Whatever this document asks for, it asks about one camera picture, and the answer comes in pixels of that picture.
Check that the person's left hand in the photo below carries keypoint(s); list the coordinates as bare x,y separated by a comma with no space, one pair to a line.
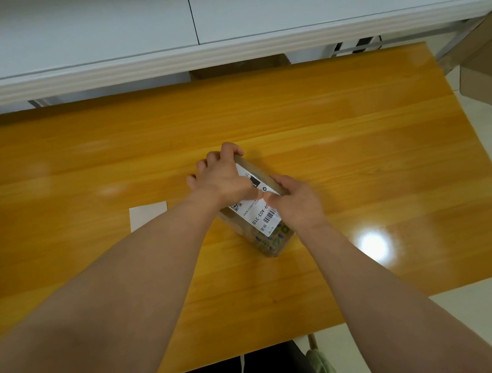
220,180

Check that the person's right hand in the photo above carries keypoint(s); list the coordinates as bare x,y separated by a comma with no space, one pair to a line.
298,206

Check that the white shipping label sticker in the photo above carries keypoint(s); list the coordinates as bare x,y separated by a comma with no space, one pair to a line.
261,213

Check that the brown cardboard packet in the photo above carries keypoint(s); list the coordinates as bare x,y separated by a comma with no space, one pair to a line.
271,241

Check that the white glossy backing paper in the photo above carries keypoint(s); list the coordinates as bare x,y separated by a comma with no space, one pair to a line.
146,215

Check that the person's left forearm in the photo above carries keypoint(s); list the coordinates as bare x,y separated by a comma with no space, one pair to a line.
96,321

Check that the person's right forearm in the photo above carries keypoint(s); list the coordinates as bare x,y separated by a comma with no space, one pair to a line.
397,304

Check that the wooden chair leg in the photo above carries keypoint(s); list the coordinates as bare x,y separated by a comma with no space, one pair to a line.
312,341

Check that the black white power strip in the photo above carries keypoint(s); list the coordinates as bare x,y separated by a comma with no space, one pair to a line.
358,45

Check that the white metal shelf rack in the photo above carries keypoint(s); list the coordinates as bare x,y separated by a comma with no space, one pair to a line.
116,25

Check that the open brown cardboard carton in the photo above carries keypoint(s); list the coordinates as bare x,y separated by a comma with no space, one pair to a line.
487,66

